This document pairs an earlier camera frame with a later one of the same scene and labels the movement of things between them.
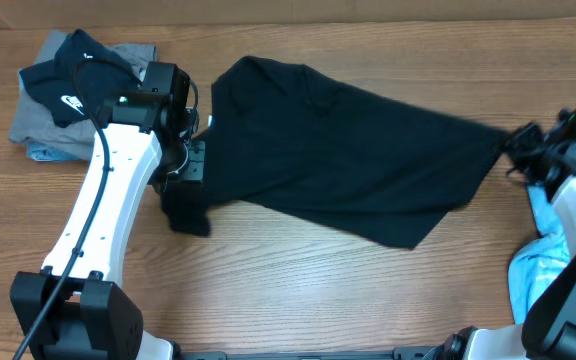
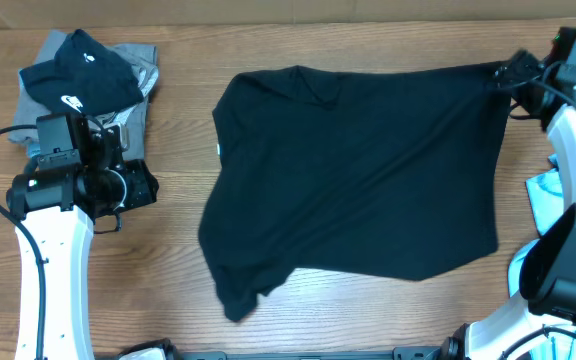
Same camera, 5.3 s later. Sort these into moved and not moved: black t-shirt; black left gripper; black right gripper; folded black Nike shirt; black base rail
Moved: black right gripper; black t-shirt; black left gripper
Not moved: folded black Nike shirt; black base rail
